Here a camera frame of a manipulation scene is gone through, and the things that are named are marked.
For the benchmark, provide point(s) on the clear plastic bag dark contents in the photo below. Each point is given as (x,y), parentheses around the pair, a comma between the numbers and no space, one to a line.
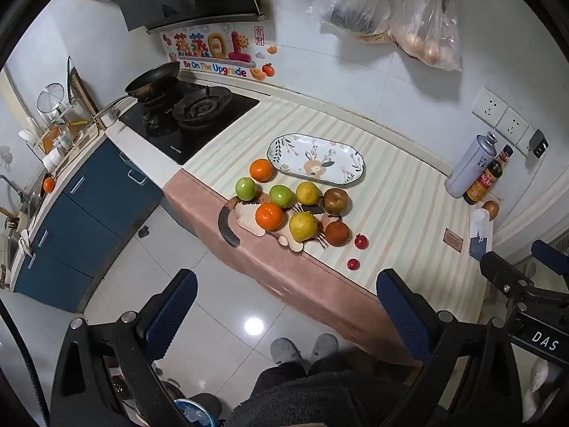
(355,0)

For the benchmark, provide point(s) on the grey slipper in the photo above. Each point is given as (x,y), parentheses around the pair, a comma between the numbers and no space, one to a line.
(284,350)
(324,347)

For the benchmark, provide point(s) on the striped tablecloth with pink border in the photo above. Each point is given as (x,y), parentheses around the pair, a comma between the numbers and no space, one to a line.
(400,213)

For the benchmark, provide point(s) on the red-brown round fruit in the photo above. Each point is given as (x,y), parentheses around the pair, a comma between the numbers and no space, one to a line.
(336,233)

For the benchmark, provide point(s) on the colourful wall sticker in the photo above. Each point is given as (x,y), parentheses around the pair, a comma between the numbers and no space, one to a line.
(213,51)

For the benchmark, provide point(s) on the person in dark clothes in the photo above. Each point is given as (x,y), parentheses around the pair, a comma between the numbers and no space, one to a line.
(320,396)

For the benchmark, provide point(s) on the clear plastic bag of onions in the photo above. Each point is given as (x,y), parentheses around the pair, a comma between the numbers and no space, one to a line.
(426,35)

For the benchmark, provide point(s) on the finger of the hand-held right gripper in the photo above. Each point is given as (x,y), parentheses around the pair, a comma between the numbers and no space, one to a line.
(502,272)
(550,252)

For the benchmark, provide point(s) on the black plug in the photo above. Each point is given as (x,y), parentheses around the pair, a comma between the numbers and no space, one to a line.
(538,143)

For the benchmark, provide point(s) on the blue bowl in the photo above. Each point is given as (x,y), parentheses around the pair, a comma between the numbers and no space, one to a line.
(193,411)

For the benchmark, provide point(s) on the yellow pear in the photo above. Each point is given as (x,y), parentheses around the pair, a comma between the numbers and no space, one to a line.
(303,226)
(308,192)

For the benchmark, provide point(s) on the red cherry tomato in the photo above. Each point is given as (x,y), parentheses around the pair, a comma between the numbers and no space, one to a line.
(353,263)
(360,241)

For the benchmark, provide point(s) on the cat-shaped mat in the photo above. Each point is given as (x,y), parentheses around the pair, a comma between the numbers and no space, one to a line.
(249,224)

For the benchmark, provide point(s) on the brown apple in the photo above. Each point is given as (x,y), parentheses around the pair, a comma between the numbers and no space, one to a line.
(335,201)

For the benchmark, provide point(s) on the green apple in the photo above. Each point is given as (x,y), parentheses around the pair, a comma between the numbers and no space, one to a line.
(246,188)
(281,195)

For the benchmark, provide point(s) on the white wall socket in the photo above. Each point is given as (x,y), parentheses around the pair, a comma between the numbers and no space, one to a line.
(489,104)
(514,125)

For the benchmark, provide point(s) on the steel faucet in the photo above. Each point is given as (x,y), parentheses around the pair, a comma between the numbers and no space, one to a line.
(13,187)

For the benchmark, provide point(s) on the blue kitchen cabinet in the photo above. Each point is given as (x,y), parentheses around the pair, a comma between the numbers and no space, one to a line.
(93,213)

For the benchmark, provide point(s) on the small brown card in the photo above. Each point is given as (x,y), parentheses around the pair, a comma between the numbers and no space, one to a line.
(454,238)

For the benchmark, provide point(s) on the dish rack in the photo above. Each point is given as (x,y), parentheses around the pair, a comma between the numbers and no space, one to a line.
(62,138)

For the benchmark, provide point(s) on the grey metal canister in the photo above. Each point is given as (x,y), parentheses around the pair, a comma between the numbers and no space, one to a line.
(469,169)

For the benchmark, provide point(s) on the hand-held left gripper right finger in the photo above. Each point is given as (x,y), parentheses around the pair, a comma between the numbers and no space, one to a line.
(401,312)

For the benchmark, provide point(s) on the small orange by sink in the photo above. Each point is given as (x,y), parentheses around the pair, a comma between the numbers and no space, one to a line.
(49,184)

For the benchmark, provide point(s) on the black frying pan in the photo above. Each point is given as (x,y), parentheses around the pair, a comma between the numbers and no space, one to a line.
(153,80)

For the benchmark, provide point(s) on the dark sauce bottle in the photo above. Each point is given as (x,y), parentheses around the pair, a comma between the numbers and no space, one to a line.
(484,180)

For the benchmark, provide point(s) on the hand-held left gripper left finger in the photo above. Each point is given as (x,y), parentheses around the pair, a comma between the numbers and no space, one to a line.
(172,316)

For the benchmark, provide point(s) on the black gas stove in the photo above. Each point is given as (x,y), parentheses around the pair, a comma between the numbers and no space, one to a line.
(186,120)

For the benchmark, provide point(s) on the oval floral ceramic plate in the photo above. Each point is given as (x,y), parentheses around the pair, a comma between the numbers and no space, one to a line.
(318,160)

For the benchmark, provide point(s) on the brown onion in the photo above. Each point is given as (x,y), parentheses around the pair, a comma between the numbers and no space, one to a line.
(491,210)

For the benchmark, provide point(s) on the white tissue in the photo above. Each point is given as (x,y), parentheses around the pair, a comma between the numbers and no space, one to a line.
(481,227)

